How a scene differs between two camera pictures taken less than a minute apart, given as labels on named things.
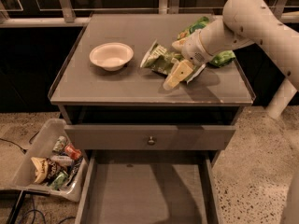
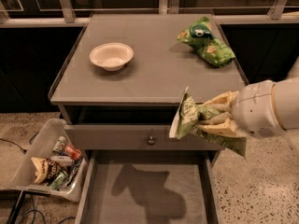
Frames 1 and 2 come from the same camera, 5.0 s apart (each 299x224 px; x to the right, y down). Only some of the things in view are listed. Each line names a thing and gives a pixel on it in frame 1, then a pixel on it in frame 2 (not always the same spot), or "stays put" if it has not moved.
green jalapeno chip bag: [159, 60] → [192, 113]
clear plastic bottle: [62, 161] stays put
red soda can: [73, 152] stays put
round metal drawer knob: [150, 142] stays put
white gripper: [193, 50] → [253, 108]
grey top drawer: [151, 136] stays put
